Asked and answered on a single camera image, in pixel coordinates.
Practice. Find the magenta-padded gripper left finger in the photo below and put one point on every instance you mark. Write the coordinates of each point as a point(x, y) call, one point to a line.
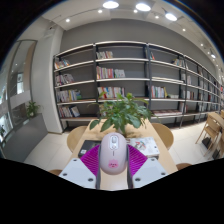
point(87, 160)

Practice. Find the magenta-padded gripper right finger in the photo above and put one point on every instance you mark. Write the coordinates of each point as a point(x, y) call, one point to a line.
point(138, 160)

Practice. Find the small green plant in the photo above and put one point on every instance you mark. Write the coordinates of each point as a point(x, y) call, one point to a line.
point(32, 109)

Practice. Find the pink computer mouse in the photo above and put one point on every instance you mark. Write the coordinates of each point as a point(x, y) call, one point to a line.
point(113, 155)

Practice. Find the group of ceiling lights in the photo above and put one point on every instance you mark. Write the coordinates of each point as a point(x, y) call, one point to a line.
point(143, 7)

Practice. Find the green potted plant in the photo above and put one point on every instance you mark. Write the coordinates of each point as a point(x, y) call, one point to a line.
point(121, 113)

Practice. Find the white illustrated book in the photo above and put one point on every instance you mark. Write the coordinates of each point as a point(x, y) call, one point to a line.
point(146, 146)

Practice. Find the grey shelf unit with books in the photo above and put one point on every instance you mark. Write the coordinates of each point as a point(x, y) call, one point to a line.
point(133, 70)

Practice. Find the group of slatted wooden chairs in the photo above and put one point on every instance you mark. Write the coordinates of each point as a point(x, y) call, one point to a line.
point(211, 130)

